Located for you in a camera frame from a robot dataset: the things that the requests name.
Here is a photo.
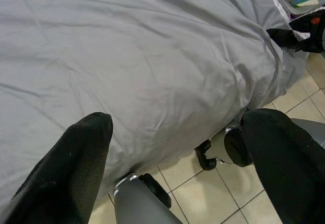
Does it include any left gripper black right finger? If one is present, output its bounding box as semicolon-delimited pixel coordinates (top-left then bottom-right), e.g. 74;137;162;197
240;108;325;224

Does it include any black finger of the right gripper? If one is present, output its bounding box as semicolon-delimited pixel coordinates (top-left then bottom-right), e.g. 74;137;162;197
266;27;312;53
288;13;314;31

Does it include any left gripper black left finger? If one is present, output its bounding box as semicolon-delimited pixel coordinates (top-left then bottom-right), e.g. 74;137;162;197
0;112;114;224

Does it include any grey bed sheet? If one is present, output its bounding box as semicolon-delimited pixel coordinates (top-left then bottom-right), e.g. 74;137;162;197
0;0;309;209

